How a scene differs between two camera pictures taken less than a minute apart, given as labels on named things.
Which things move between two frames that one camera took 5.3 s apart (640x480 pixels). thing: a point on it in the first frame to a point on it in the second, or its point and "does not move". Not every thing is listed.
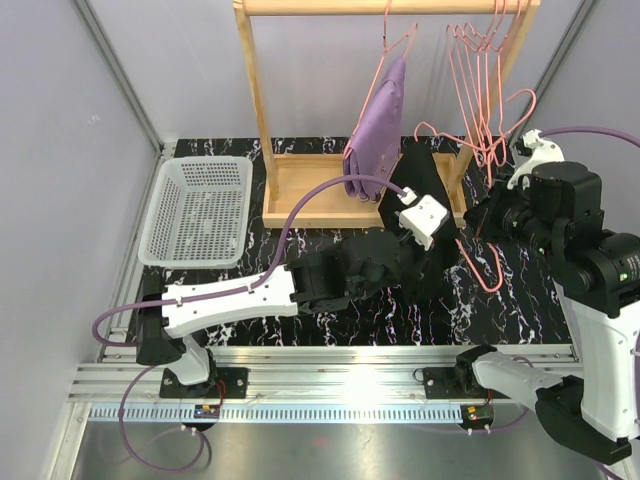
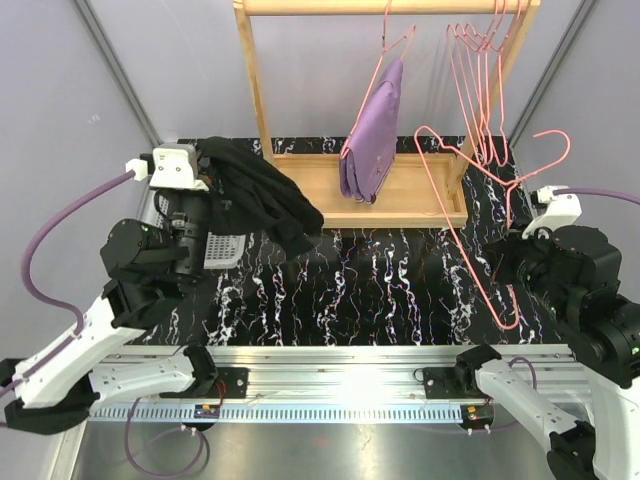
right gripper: [485, 217] to [500, 253]
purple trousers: [377, 143] does not move
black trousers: [386, 258] to [250, 197]
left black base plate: [225, 383] does not move
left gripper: [420, 253] to [202, 194]
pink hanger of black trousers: [524, 113] to [508, 183]
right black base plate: [443, 383] does not move
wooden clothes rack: [314, 190] does not move
